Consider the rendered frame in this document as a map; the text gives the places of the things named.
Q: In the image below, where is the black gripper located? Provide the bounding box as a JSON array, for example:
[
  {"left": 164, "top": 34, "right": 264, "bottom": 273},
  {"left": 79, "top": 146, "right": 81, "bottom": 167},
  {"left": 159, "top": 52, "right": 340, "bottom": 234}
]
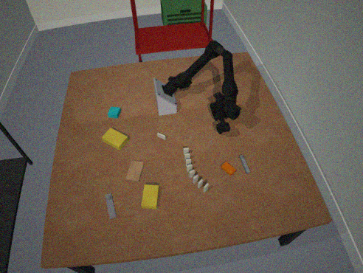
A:
[{"left": 210, "top": 102, "right": 230, "bottom": 134}]

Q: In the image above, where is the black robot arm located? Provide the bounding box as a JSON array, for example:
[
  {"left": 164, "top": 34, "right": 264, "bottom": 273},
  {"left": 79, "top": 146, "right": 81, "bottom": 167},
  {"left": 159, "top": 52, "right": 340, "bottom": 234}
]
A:
[{"left": 162, "top": 40, "right": 242, "bottom": 120}]

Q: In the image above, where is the orange flat block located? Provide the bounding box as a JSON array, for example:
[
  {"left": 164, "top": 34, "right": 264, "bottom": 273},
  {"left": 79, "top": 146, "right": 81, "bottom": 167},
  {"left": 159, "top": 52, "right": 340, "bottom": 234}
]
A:
[{"left": 221, "top": 162, "right": 236, "bottom": 175}]

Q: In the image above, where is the teal rectangular block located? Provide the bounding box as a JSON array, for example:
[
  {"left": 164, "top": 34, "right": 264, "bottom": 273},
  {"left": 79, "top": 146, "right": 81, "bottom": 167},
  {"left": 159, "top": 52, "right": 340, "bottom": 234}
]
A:
[{"left": 108, "top": 107, "right": 121, "bottom": 118}]

